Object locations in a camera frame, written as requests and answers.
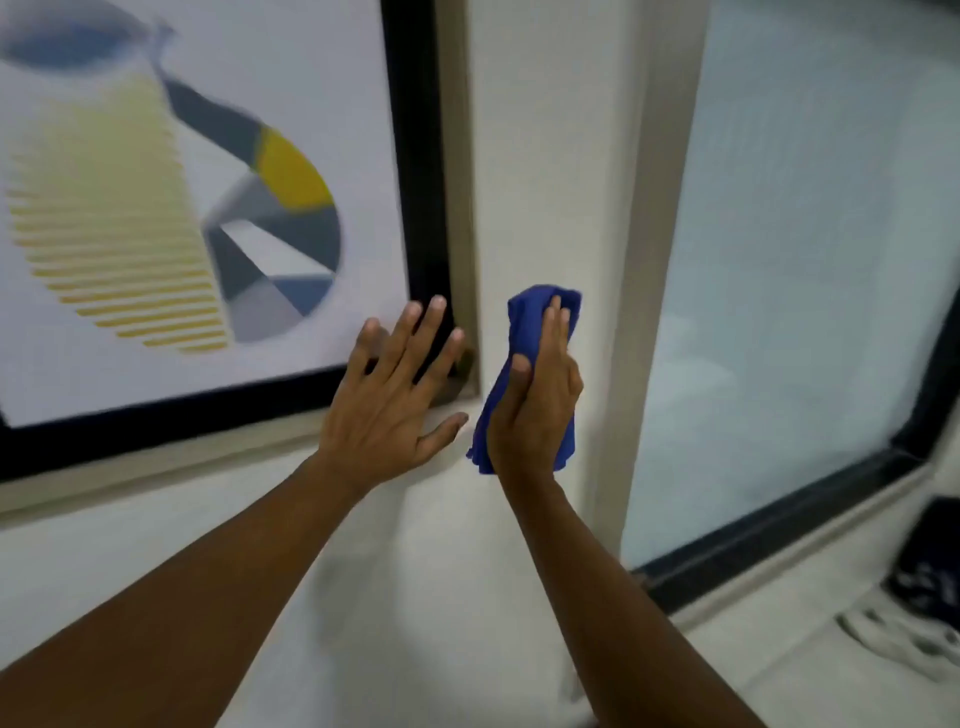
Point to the person's right hand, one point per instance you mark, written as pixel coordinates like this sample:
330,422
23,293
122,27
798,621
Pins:
536,420

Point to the person's left hand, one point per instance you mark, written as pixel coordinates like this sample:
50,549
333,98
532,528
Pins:
379,420

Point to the person's left thumb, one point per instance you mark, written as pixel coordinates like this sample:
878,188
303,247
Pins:
444,435

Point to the person's right middle finger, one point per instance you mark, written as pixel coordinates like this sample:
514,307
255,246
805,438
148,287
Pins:
565,331

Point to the person's right thumb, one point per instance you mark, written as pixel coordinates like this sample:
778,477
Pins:
511,390

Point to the person's left middle finger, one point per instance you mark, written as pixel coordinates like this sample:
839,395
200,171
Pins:
424,336

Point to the person's left little finger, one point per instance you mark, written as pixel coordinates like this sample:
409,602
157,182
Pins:
363,346

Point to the blue cleaning cloth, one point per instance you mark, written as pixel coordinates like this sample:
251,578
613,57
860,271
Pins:
529,322

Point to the person's left forearm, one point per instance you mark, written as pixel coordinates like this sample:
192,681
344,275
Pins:
187,600

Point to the person's right forearm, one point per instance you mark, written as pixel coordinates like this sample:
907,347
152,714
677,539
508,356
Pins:
600,600

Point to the black framed abstract picture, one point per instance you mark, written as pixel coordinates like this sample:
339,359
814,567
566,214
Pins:
225,187

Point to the dark framed frosted window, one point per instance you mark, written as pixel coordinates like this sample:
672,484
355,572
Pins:
787,262

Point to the dark patterned bag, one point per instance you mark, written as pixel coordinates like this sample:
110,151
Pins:
930,555

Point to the white shoe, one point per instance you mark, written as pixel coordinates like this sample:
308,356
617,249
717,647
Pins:
900,637

